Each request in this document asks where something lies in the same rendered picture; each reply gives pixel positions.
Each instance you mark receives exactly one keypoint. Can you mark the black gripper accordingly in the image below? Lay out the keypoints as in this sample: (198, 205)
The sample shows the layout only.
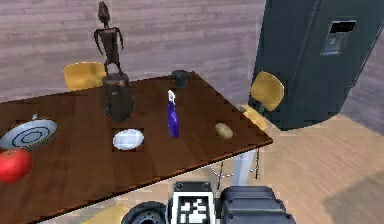
(146, 214)

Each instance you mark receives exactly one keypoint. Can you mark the blue spray dispenser bottle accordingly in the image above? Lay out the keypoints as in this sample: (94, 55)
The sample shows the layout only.
(173, 120)

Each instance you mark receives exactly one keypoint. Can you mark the brown wooden table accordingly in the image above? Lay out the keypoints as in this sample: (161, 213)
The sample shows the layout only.
(140, 156)

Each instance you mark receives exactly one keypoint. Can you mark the white plate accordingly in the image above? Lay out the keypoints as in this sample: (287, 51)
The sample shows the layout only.
(128, 139)

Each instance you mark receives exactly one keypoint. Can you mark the brown potato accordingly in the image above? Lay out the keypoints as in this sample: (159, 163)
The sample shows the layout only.
(224, 130)

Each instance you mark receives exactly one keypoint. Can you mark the brown humanoid statue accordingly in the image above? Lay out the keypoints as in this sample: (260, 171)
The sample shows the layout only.
(115, 90)

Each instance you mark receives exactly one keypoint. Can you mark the dark grey cup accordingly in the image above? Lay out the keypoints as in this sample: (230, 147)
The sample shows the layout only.
(180, 78)

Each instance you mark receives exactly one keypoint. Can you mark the red tomato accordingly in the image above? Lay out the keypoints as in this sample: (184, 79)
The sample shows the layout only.
(14, 165)

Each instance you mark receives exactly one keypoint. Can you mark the yellow chair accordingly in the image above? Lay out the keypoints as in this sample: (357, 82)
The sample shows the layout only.
(83, 75)
(265, 95)

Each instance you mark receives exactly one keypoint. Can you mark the dark grey fridge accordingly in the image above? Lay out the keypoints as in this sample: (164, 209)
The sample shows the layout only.
(320, 60)

